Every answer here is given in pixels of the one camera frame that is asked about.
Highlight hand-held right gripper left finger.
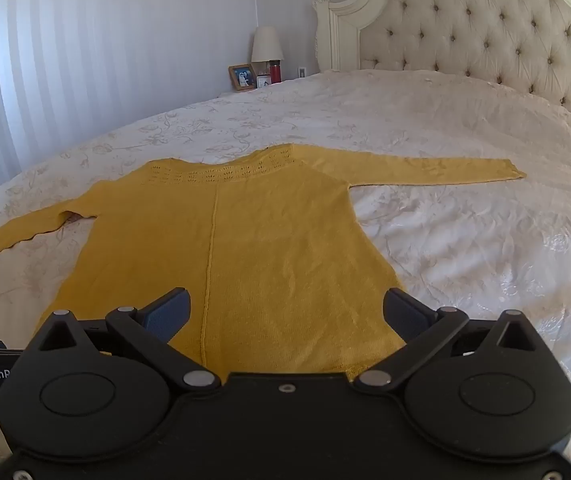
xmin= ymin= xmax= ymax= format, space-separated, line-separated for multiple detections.
xmin=25 ymin=287 xmax=219 ymax=394

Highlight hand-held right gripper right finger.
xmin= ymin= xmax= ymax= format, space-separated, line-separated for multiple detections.
xmin=354 ymin=288 xmax=549 ymax=394

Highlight white shade table lamp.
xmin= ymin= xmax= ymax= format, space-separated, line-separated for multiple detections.
xmin=251 ymin=26 xmax=284 ymax=75

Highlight cream tufted headboard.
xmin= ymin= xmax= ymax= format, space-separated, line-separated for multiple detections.
xmin=314 ymin=0 xmax=571 ymax=126

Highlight white vertical blinds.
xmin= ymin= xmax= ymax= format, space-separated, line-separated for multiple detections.
xmin=0 ymin=0 xmax=176 ymax=203

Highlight wooden photo frame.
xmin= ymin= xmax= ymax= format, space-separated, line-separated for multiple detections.
xmin=228 ymin=63 xmax=257 ymax=92

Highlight yellow knit sweater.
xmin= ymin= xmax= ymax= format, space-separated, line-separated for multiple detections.
xmin=0 ymin=143 xmax=527 ymax=378

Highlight cream floral bedspread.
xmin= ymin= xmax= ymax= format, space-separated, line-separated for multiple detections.
xmin=0 ymin=69 xmax=571 ymax=461

